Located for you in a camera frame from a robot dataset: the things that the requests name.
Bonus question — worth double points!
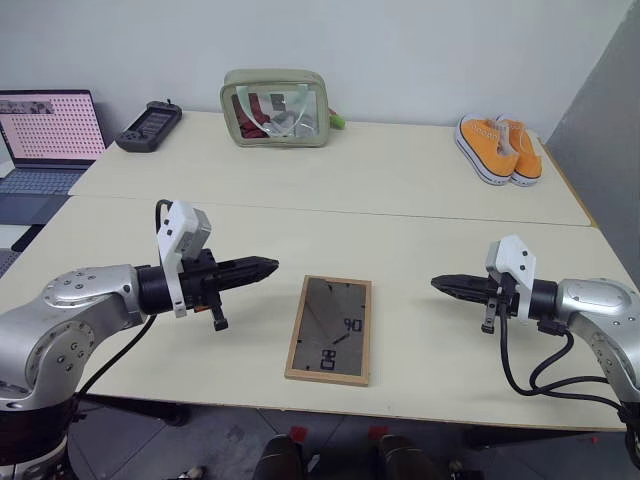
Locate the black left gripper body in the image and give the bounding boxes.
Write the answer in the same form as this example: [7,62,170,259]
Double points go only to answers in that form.
[180,247,230,333]

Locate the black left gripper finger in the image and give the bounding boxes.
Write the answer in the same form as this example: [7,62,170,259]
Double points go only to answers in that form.
[219,272,272,292]
[219,256,281,278]

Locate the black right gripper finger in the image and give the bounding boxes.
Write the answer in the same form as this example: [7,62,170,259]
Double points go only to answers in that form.
[434,284,494,304]
[430,273,494,291]

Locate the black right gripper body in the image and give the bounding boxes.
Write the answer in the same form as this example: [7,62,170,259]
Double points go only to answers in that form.
[480,272,522,336]

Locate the open laptop computer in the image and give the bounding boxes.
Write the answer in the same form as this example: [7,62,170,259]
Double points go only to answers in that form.
[0,89,109,227]

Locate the clear green-trimmed pouch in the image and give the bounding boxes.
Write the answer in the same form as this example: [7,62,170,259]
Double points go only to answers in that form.
[218,68,332,150]

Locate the orange canvas sneaker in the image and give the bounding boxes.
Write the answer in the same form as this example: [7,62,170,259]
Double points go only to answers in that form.
[455,113,521,188]
[494,117,545,188]

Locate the black table base bar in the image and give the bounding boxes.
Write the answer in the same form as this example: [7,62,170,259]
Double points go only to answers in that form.
[462,426,629,452]
[82,393,192,427]

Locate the red cloth item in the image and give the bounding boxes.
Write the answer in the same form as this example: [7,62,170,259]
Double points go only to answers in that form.
[231,93,272,142]

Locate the black handheld controller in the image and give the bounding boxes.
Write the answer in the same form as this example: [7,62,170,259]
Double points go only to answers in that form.
[114,99,184,154]

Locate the dark rounded shape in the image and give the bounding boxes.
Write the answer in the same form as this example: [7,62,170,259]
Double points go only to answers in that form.
[376,433,427,480]
[255,433,307,480]

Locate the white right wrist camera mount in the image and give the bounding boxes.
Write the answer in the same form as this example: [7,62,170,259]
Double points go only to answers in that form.
[484,234,539,321]

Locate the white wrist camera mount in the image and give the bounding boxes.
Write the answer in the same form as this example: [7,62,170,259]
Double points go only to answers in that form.
[155,200,214,320]
[484,234,539,321]

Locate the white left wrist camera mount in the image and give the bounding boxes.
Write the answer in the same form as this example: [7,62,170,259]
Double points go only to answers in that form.
[155,200,214,320]

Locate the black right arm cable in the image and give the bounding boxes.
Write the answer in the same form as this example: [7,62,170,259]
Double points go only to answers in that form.
[497,312,633,432]

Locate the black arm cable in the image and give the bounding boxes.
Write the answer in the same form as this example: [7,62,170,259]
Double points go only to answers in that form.
[497,312,633,432]
[74,198,174,401]

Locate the wooden picture frame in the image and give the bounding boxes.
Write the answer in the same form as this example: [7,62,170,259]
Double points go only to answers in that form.
[284,274,374,388]

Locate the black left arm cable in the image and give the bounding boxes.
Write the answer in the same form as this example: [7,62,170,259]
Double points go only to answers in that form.
[74,198,174,401]

